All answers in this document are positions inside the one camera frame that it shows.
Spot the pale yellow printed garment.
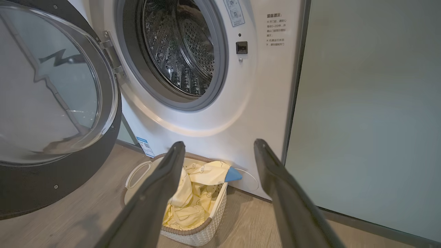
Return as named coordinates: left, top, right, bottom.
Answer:
left=162, top=160, right=243, bottom=231

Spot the steel perforated washer drum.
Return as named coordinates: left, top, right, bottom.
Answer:
left=142, top=0, right=216, bottom=97

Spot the grey washing machine door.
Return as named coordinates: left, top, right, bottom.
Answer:
left=0, top=0, right=122, bottom=220

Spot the metal door hinge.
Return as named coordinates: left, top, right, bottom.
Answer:
left=101, top=30, right=127, bottom=79

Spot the blue pictogram warning sticker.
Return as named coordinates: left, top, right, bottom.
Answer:
left=223, top=0, right=246, bottom=28

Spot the blue energy label sticker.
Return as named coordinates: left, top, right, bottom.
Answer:
left=136, top=136, right=156, bottom=158

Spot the white front-load washing machine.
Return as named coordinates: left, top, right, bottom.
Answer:
left=67, top=0, right=311, bottom=201

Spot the white perforated basket brown rim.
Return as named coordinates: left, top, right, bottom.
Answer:
left=121, top=152, right=229, bottom=247

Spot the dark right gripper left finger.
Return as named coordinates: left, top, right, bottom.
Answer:
left=95, top=141, right=186, bottom=248

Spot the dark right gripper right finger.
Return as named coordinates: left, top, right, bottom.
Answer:
left=254, top=138, right=346, bottom=248

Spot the wide teal cabinet panel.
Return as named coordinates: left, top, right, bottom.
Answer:
left=284, top=0, right=441, bottom=244

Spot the round drain filter cover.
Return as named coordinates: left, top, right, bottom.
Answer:
left=236, top=168, right=259, bottom=192

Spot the printed caution text label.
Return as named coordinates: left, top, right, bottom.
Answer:
left=265, top=13, right=287, bottom=47

